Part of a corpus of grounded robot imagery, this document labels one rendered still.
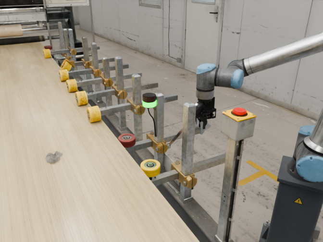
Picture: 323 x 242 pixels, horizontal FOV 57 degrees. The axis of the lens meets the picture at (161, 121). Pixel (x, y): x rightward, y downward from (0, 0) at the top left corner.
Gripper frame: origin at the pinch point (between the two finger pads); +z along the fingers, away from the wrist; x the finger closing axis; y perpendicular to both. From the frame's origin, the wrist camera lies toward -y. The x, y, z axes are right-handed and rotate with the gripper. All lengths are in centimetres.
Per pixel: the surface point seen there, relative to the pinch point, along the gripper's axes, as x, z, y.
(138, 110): 16.4, -13.1, -27.8
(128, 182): -31, -9, -53
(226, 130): -54, -35, -29
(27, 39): 254, -13, -58
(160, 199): -45, -9, -47
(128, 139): -2.1, -9.1, -41.3
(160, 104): -5.8, -24.7, -26.0
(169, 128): 148, 85, 63
